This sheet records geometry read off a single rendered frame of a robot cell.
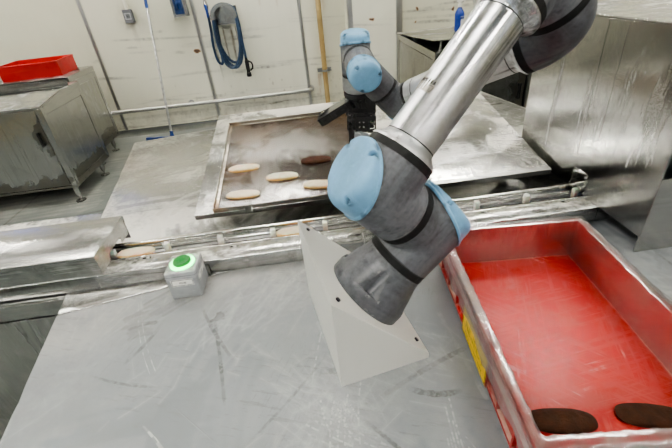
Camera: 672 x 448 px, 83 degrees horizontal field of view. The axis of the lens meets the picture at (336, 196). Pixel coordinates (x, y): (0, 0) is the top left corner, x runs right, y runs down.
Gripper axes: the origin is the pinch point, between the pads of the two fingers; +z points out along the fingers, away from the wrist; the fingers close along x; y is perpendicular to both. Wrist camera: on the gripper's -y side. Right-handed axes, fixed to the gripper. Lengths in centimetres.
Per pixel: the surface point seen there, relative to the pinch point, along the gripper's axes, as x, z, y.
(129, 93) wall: 300, 108, -256
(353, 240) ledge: -31.9, 5.2, 0.2
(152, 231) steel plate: -19, 13, -61
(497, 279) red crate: -44, 6, 32
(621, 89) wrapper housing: -14, -24, 62
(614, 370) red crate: -66, 2, 44
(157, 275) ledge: -40, 8, -48
